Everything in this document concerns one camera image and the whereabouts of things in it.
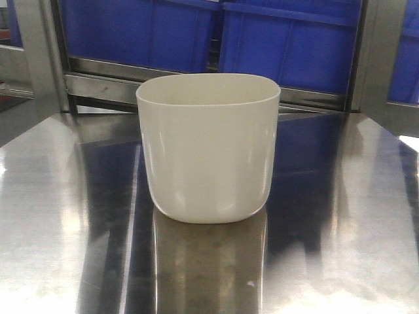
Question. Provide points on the steel shelf frame behind table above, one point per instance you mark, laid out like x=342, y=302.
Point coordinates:
x=42, y=70

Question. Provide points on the blue crate behind right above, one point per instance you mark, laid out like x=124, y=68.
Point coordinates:
x=299, y=44

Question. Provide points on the white plastic trash bin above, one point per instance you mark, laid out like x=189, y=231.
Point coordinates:
x=209, y=142

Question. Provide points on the blue crate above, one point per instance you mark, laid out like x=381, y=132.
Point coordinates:
x=299, y=44
x=168, y=35

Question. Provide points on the blue crate behind left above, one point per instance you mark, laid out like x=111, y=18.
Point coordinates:
x=168, y=35

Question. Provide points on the blue crate far right edge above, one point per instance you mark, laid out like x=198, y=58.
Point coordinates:
x=404, y=86

